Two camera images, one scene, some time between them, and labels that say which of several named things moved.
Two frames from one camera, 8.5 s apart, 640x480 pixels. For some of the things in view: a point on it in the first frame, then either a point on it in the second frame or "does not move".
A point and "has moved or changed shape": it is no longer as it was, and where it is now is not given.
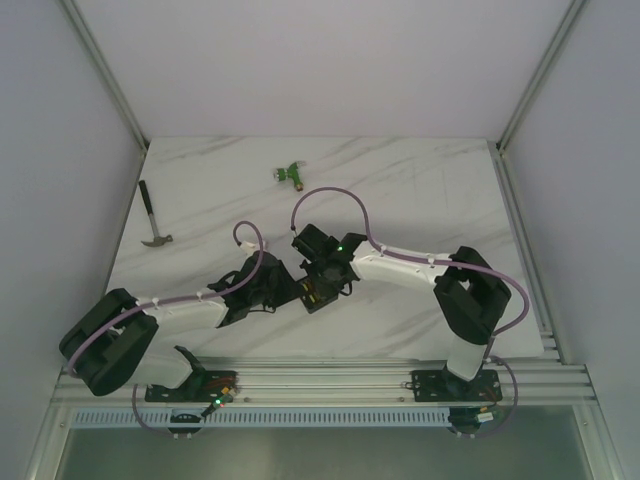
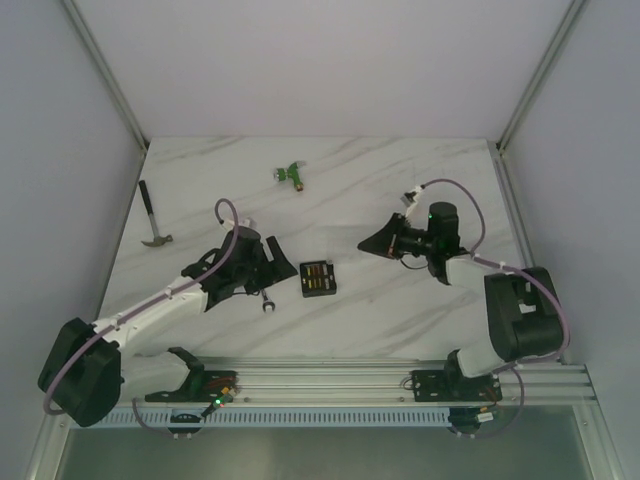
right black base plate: [442, 386] does not move
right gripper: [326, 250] → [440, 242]
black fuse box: [320, 288] has moved or changed shape
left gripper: [282, 282] → [270, 257]
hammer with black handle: [159, 239] does not move
